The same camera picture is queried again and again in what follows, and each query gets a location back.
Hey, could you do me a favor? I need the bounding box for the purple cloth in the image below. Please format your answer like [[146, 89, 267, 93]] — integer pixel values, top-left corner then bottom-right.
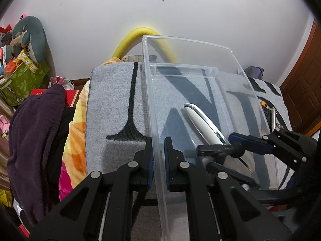
[[244, 66, 264, 80]]

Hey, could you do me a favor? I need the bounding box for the pink item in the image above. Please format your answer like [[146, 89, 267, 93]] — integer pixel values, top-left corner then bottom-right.
[[0, 115, 10, 140]]

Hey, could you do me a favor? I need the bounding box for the grey plush toy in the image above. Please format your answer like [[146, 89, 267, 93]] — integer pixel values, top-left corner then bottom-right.
[[11, 16, 47, 64]]

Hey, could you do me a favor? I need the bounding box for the orange and black tool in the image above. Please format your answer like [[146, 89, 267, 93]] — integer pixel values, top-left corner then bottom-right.
[[259, 100, 269, 116]]

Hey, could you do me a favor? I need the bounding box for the white and chrome handheld device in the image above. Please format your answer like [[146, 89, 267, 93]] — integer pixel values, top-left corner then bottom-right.
[[184, 103, 252, 177]]

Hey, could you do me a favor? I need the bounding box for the brown wooden door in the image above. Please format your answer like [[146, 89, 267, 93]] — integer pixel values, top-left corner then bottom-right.
[[279, 17, 321, 136]]

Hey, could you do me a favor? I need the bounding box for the clear plastic bag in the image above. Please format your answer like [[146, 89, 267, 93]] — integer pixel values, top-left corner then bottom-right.
[[49, 77, 75, 91]]

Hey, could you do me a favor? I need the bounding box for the white power strip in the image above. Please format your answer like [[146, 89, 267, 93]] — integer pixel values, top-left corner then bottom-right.
[[122, 54, 143, 62]]

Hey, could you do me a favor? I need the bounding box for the dark purple garment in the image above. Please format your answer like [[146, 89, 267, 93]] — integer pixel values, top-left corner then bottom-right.
[[7, 84, 67, 225]]

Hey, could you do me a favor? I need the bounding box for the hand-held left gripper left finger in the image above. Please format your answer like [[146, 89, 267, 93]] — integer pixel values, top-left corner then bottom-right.
[[29, 136, 154, 241]]

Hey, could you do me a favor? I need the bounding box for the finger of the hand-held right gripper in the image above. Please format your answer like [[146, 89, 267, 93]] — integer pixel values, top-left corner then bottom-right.
[[228, 127, 308, 165], [196, 144, 260, 188]]

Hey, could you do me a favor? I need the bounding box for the orange and yellow blanket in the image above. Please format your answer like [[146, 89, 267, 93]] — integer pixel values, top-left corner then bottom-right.
[[59, 58, 123, 202]]

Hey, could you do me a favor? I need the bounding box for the orange box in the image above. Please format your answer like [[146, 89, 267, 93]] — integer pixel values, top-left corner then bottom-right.
[[3, 57, 20, 77]]

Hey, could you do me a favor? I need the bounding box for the red box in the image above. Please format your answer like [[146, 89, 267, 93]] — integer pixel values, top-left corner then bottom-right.
[[30, 88, 80, 108]]

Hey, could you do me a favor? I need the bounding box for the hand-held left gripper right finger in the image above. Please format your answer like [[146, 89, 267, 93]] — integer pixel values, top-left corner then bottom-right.
[[164, 136, 293, 241]]

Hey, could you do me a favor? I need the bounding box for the yellow foam tube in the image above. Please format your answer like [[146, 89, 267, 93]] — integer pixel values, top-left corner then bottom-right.
[[112, 27, 177, 63]]

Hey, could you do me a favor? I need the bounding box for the clear plastic storage box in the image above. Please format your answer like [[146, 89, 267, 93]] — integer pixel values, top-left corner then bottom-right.
[[142, 35, 279, 241]]

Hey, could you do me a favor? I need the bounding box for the green floral gift bag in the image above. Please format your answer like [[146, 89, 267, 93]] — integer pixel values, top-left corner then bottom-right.
[[0, 61, 51, 106]]

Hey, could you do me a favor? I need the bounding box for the black cloth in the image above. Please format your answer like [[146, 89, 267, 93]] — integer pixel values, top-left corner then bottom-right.
[[46, 107, 77, 207]]

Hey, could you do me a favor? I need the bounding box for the chrome metal item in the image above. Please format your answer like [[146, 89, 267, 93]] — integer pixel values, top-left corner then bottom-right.
[[266, 107, 279, 131]]

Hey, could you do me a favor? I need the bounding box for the grey blanket with black pattern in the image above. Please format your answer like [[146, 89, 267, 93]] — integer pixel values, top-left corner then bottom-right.
[[85, 61, 294, 241]]

